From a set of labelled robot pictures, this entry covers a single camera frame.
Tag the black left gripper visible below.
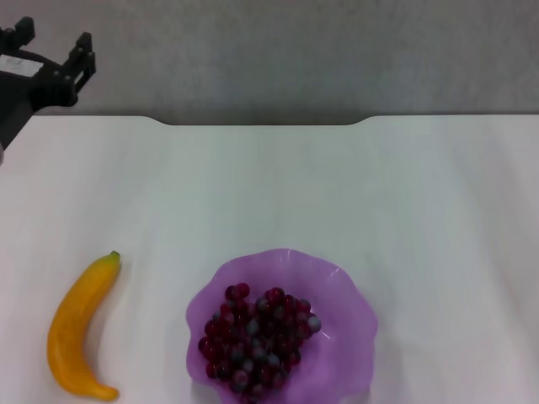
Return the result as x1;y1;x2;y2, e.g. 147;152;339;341
0;16;98;146

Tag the yellow banana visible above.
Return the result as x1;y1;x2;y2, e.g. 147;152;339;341
45;250;122;401

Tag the red purple grape bunch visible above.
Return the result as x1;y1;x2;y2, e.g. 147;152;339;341
197;282;323;396

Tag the purple wavy plastic plate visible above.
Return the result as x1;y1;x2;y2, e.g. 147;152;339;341
186;247;379;404

